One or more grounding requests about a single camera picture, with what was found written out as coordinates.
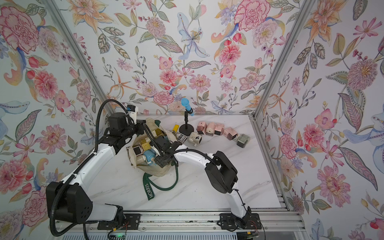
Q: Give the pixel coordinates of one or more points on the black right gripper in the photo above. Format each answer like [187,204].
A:
[160,161]

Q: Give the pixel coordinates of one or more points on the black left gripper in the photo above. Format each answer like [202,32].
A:
[140,126]

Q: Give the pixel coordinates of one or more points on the yellow pencil sharpener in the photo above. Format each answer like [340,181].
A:
[157,133]
[146,146]

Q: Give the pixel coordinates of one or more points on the cream canvas tote bag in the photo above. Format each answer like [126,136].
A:
[138,160]

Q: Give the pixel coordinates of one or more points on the dark green pencil sharpener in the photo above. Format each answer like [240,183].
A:
[242,140]

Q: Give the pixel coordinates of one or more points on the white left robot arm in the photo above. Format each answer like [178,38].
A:
[68,202]

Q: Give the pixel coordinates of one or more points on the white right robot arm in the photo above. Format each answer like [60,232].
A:
[221,173]

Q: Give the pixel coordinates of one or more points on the blue playing card box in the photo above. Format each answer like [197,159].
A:
[181,137]

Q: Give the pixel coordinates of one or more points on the yellow wooden block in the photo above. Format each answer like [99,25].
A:
[176,127]

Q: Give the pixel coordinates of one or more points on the black microphone stand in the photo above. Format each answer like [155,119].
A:
[186,129]

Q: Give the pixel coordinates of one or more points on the blue microphone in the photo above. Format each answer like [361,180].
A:
[186,104]

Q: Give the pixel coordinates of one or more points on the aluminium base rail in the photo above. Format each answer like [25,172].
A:
[267,222]

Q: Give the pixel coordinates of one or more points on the aluminium corner post right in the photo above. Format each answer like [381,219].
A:
[266,87]

